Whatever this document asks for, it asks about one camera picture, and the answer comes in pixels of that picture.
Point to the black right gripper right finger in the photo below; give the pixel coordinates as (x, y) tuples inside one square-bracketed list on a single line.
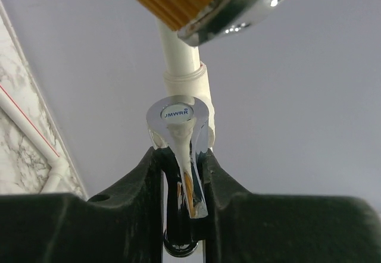
[(251, 227)]

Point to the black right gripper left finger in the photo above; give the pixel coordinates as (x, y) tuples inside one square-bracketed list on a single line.
[(123, 223)]

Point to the chrome metal faucet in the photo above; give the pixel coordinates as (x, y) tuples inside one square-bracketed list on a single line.
[(178, 127)]

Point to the white PVC pipe frame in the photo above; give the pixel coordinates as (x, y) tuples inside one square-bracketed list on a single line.
[(39, 165)]

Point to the orange plastic faucet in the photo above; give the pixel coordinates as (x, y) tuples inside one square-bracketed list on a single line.
[(197, 22)]

